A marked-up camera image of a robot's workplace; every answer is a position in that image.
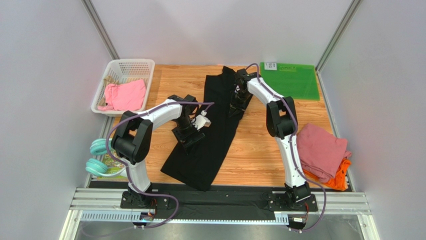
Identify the white plastic basket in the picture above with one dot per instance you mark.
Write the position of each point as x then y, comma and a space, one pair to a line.
124, 71

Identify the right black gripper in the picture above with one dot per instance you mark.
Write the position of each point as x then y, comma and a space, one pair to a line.
237, 104

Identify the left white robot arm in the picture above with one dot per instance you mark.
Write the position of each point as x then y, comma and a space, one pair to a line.
132, 138

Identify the folded pink t shirt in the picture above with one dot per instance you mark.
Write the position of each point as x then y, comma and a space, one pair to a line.
321, 151

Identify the light pink shirt in basket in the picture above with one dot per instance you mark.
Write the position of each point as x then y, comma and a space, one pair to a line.
124, 97

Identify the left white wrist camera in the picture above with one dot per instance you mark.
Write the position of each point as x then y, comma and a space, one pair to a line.
201, 120

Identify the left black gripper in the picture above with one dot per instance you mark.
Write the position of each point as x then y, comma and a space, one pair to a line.
188, 141

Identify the green cutting mat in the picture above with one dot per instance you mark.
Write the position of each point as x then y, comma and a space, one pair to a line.
295, 80

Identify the black floral t shirt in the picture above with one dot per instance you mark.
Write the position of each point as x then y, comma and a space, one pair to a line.
199, 167

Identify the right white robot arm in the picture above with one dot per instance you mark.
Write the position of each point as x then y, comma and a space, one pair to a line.
281, 124

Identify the folded orange t shirt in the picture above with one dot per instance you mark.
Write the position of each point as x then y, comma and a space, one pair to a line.
339, 182

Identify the white label sticker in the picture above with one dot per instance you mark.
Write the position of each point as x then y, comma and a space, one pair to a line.
270, 66

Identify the green snack bowl package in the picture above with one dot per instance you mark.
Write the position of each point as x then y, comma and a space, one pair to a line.
114, 169

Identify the teal headphones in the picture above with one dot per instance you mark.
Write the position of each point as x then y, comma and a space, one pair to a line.
98, 148

